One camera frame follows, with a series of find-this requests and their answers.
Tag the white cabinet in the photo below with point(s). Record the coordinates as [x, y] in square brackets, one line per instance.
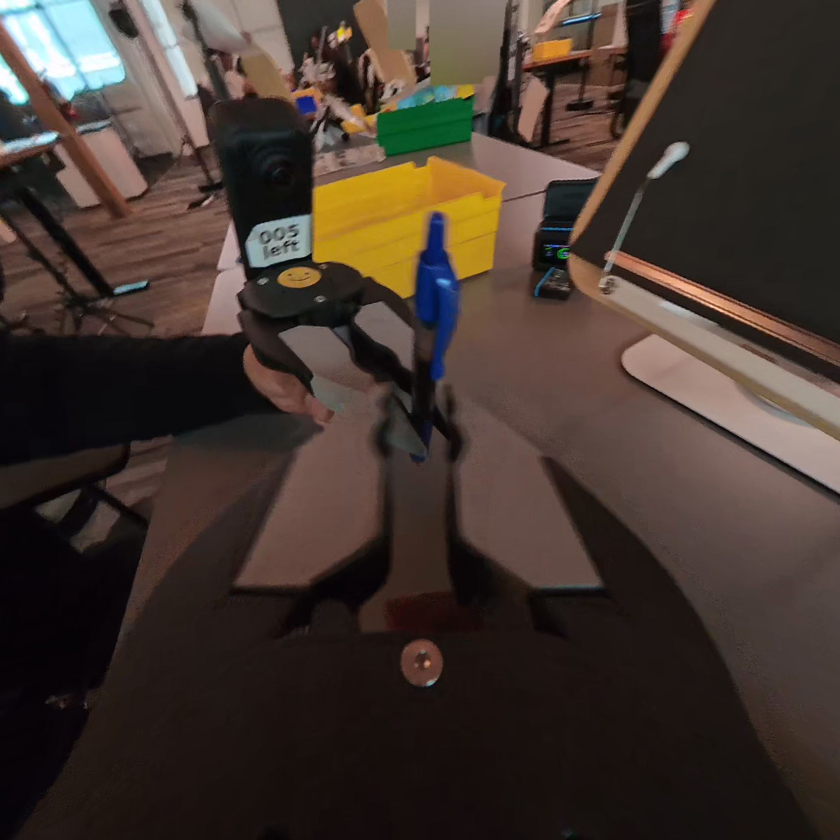
[105, 164]

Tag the black board book stand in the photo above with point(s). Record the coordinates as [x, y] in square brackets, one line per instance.
[754, 164]

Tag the small yellow storage bin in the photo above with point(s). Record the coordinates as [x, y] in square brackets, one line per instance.
[551, 51]

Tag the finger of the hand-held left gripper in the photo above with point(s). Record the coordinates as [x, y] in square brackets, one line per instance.
[401, 423]
[327, 399]

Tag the yellow plastic bin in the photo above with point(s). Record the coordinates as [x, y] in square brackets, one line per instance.
[394, 223]

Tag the person's left hand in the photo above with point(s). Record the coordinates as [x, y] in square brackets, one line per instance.
[275, 390]

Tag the small black box blue trim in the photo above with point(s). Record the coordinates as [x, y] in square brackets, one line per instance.
[554, 285]

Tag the green bin with colourful packets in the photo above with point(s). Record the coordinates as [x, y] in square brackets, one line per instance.
[426, 128]

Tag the person's left forearm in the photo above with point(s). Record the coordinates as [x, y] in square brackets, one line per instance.
[131, 394]

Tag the wooden top desk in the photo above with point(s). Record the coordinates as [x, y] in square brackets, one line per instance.
[550, 105]

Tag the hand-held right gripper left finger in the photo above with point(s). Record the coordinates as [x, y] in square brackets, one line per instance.
[315, 525]

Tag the person's dark clothed body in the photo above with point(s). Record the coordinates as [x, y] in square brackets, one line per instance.
[52, 623]

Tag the blue ballpoint pen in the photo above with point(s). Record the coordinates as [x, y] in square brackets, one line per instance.
[434, 308]

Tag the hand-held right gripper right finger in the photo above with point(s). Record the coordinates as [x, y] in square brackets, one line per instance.
[525, 525]

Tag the black tripod stand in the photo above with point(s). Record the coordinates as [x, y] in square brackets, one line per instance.
[65, 241]

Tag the black device with screen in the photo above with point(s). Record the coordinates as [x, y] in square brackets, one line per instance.
[564, 216]

